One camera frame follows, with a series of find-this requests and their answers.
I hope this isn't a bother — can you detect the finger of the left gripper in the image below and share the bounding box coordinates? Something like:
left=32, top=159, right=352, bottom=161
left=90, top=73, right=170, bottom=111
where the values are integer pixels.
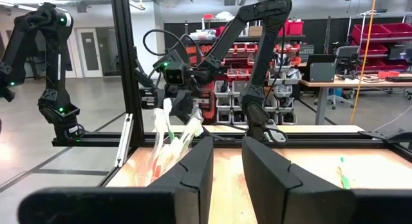
left=139, top=86, right=160, bottom=111
left=170, top=88, right=196, bottom=117

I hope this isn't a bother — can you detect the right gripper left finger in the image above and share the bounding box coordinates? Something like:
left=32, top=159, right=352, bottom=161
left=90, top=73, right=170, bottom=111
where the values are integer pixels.
left=146, top=136, right=215, bottom=224

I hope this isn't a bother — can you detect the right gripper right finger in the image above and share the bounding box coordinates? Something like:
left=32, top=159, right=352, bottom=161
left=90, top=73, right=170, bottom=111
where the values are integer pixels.
left=241, top=135, right=354, bottom=224

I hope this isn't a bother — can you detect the green white toothbrush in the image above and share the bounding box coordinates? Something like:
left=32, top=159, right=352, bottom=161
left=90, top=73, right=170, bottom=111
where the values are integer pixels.
left=162, top=97, right=176, bottom=144
left=336, top=156, right=352, bottom=190

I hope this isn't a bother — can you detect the clear plastic cup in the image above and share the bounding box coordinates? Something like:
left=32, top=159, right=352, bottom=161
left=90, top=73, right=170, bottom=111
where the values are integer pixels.
left=134, top=120, right=207, bottom=188

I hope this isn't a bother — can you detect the metal rack with parts bins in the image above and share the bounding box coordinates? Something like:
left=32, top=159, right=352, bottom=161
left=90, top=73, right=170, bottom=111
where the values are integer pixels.
left=185, top=10, right=305, bottom=126

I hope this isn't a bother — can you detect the white door with window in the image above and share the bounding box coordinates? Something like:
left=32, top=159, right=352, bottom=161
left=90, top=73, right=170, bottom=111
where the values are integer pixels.
left=75, top=26, right=104, bottom=79

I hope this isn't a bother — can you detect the wooden work desk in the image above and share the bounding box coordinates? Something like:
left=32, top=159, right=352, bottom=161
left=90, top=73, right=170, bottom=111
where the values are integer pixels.
left=298, top=76, right=412, bottom=126

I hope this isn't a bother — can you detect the black desk equipment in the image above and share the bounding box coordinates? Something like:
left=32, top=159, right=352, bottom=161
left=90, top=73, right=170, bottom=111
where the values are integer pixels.
left=334, top=45, right=363, bottom=77

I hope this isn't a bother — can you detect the shelf with red bins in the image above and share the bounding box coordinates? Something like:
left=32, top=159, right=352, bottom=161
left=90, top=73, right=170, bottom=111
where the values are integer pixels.
left=347, top=10, right=412, bottom=73

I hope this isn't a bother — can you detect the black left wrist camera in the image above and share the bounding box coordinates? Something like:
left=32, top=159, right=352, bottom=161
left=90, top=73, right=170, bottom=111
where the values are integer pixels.
left=153, top=50, right=194, bottom=87

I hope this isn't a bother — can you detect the black aluminium table frame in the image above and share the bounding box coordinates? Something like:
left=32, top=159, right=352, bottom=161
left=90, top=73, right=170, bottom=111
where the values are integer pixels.
left=51, top=0, right=412, bottom=154

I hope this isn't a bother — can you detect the silver aluminium bracket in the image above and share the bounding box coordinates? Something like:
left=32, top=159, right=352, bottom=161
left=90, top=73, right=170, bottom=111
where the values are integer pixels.
left=114, top=113, right=135, bottom=169

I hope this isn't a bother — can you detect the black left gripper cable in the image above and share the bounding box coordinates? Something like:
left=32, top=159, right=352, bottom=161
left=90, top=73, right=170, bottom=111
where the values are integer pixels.
left=142, top=28, right=200, bottom=57

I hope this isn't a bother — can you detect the yellow hanging cable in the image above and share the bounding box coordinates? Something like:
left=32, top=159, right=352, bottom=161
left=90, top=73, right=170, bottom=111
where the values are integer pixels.
left=349, top=0, right=378, bottom=125

